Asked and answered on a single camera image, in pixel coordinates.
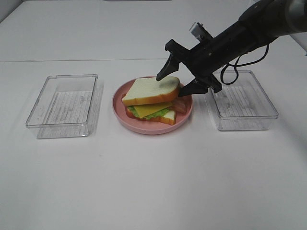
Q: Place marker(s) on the clear plastic tray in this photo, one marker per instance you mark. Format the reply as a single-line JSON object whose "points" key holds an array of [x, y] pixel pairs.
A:
{"points": [[67, 106], [241, 106]]}

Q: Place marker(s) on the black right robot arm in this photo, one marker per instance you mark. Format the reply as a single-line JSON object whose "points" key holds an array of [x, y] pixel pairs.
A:
{"points": [[258, 26]]}

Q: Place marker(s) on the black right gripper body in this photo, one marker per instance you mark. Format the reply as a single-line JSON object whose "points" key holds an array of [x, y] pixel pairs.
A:
{"points": [[199, 62]]}

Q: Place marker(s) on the bacon strip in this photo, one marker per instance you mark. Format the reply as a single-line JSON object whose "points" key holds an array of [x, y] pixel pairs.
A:
{"points": [[179, 105]]}

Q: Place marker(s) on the pink round plate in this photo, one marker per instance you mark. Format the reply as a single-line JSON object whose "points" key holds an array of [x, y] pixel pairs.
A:
{"points": [[146, 127]]}

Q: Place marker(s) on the green lettuce leaf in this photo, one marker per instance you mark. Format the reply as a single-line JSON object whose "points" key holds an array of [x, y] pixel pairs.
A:
{"points": [[132, 110]]}

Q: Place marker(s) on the bread slice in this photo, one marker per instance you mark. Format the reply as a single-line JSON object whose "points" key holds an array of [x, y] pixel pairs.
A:
{"points": [[169, 118], [150, 91]]}

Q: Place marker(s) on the yellow cheese slice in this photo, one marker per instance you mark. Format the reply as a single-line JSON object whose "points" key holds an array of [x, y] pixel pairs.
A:
{"points": [[148, 109]]}

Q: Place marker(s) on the left clear plastic tray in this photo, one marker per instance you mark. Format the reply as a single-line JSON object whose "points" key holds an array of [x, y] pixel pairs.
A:
{"points": [[67, 106]]}

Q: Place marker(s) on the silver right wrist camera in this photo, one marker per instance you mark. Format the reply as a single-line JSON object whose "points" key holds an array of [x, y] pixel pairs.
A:
{"points": [[199, 32]]}

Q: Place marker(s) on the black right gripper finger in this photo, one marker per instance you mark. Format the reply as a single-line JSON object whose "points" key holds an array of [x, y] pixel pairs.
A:
{"points": [[171, 65], [194, 87]]}

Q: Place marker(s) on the right clear plastic tray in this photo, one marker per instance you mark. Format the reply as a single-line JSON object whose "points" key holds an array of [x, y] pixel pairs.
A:
{"points": [[241, 106]]}

